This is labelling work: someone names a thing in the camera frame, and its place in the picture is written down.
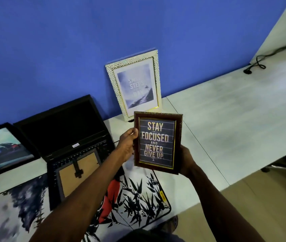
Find person's right hand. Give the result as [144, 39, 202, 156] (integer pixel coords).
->
[179, 145, 197, 178]

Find person's left hand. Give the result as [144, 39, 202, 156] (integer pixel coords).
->
[115, 128, 139, 164]

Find brown framed quote picture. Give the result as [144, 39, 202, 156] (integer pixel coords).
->
[133, 111, 183, 175]

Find person's right forearm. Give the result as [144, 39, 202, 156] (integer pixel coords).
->
[187, 164, 266, 242]

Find person's left forearm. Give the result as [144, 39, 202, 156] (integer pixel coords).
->
[28, 148, 128, 242]

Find bamboo print desk mat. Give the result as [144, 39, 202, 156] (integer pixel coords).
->
[0, 166, 172, 242]

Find black laptop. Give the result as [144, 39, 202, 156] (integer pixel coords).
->
[13, 95, 116, 211]

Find person's dark trousers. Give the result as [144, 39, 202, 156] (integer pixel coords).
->
[117, 229, 185, 242]

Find black framed car picture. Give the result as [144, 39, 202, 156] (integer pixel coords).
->
[0, 123, 41, 181]

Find white textured picture frame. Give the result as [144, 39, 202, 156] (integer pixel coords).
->
[105, 49, 162, 122]

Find cardboard-backed grey picture frame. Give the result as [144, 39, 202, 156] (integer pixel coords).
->
[54, 149, 103, 202]

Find black cable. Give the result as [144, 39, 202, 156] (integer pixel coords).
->
[243, 41, 286, 75]

